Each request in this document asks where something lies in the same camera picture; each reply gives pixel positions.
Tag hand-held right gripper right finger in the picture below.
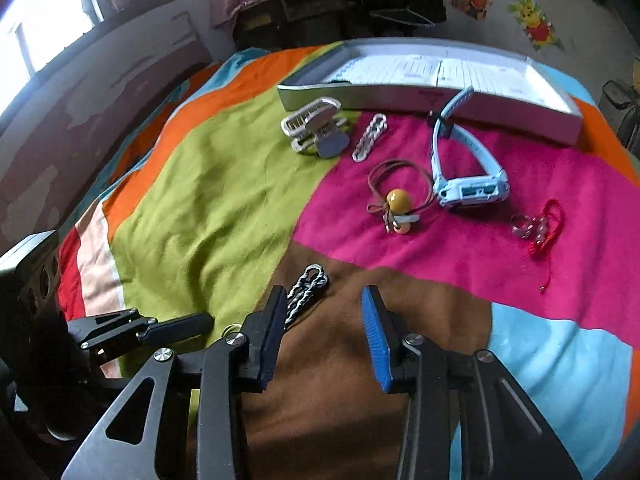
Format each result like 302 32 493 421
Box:
361 285 583 480

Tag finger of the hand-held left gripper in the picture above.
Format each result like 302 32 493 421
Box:
67 308 216 352

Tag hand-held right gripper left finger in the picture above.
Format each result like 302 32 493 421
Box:
60 285 291 480

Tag black and silver chain bracelet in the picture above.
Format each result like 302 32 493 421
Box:
284 264 329 331

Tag brown hair tie yellow bead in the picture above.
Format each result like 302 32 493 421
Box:
366 159 436 236

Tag light blue wrist watch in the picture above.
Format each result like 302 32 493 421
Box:
430 86 510 209

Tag white chain bracelet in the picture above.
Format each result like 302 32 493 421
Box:
351 113 388 163

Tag silver hair claw clip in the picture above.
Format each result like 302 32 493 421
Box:
280 97 349 159

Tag red string bead bracelet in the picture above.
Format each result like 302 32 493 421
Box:
527 198 566 293

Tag grey tray with grid paper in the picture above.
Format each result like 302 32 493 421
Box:
276 38 585 147

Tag multicoloured patchwork blanket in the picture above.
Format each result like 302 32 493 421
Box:
57 40 640 480

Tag dark wooden desk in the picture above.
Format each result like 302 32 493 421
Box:
232 0 361 51

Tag window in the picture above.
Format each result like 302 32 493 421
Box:
0 0 211 116

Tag grey patterned suitcase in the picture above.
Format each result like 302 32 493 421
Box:
602 80 640 151

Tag white wire clothes hanger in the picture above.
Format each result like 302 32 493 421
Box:
370 6 433 28

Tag yellow bear wall poster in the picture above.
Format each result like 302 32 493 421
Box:
507 0 557 51

